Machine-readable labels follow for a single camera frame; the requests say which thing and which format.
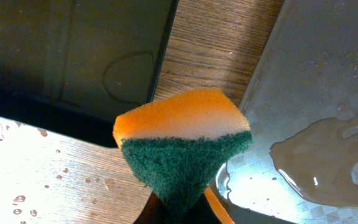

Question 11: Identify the small black tray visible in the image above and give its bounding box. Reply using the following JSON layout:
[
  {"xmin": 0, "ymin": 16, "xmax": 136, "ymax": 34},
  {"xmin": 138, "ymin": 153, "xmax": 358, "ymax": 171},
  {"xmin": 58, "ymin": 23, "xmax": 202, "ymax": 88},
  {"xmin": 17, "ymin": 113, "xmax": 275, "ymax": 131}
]
[{"xmin": 0, "ymin": 0, "xmax": 178, "ymax": 147}]

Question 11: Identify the large brown tray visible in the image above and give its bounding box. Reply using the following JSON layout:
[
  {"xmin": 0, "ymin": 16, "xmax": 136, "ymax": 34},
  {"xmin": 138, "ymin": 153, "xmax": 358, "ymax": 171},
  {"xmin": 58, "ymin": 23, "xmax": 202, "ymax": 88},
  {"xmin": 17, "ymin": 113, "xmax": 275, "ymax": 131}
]
[{"xmin": 216, "ymin": 0, "xmax": 358, "ymax": 223}]

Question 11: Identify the orange green sponge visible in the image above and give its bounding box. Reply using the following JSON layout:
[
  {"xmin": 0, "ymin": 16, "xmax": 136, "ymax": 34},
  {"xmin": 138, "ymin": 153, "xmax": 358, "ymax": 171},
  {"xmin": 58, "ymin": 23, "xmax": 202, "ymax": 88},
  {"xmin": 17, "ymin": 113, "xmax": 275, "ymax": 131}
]
[{"xmin": 112, "ymin": 88, "xmax": 252, "ymax": 223}]

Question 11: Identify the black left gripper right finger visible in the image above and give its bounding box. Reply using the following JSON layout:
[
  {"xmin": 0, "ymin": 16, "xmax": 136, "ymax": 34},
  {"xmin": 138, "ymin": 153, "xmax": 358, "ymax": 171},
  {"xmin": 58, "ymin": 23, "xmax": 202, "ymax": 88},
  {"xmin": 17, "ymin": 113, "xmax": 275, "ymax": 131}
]
[{"xmin": 194, "ymin": 194, "xmax": 221, "ymax": 224}]

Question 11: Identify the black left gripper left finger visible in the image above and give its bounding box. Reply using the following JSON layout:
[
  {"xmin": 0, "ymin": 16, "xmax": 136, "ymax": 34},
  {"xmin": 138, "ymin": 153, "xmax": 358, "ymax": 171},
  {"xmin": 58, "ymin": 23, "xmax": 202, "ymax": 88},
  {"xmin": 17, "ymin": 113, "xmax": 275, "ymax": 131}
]
[{"xmin": 134, "ymin": 192, "xmax": 163, "ymax": 224}]

